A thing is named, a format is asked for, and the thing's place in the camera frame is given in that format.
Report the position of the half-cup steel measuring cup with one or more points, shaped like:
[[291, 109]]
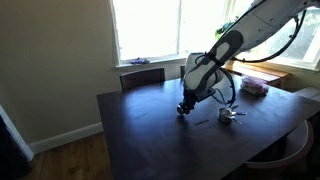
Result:
[[234, 107]]

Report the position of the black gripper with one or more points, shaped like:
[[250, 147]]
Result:
[[190, 97]]

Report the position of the white-framed window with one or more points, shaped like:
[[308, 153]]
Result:
[[306, 50], [150, 30]]

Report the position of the green houseplant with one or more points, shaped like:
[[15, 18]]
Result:
[[225, 28]]

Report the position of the white door casing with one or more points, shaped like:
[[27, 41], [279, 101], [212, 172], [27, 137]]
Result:
[[16, 133]]

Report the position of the largest steel measuring cup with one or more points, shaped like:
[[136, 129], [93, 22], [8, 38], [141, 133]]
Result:
[[224, 116]]

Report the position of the small blue object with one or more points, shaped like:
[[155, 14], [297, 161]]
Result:
[[140, 61]]

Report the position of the grey side table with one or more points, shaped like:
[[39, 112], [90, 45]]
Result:
[[308, 93]]

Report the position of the curved-back dark wooden chair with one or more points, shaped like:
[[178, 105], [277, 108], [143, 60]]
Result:
[[283, 160]]

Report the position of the straight-back dark wooden chair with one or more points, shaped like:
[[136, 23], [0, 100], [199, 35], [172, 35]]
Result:
[[182, 71], [142, 79]]

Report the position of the wooden bench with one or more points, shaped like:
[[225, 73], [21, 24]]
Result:
[[260, 72]]

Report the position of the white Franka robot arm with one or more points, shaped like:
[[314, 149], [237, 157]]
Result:
[[206, 73]]

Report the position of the white baseboard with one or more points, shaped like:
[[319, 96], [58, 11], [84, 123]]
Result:
[[66, 136]]

